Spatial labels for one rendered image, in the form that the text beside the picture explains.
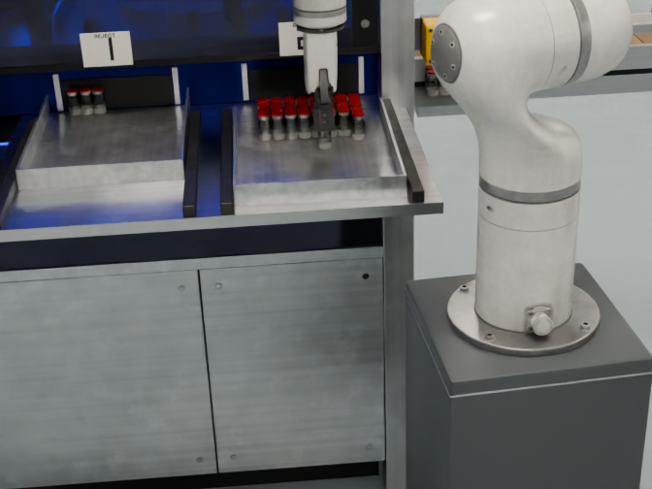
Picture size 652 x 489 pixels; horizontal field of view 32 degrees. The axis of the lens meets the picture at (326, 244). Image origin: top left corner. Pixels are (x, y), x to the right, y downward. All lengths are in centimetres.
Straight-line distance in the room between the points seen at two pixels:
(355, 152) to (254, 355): 58
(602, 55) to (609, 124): 315
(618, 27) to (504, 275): 31
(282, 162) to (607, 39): 72
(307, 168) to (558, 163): 61
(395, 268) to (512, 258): 87
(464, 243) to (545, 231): 217
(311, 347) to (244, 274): 21
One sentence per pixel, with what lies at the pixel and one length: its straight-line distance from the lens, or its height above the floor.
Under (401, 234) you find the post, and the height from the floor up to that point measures 63.
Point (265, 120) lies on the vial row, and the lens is 193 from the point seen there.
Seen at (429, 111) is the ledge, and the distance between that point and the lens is 209.
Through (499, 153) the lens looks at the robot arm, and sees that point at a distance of 131.
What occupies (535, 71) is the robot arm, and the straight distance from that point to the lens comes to 125.
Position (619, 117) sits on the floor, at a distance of 453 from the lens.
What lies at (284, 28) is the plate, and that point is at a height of 104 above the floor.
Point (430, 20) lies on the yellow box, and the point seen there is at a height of 103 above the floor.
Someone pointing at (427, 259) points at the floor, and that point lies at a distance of 341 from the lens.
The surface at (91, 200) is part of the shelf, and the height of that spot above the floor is 88.
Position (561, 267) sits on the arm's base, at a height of 96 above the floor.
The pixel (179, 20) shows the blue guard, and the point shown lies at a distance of 201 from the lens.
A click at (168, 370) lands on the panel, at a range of 231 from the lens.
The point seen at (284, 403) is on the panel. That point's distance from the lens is 235.
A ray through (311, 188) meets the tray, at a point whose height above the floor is 90.
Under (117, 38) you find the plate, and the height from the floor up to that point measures 104.
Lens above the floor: 161
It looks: 27 degrees down
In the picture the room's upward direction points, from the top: 2 degrees counter-clockwise
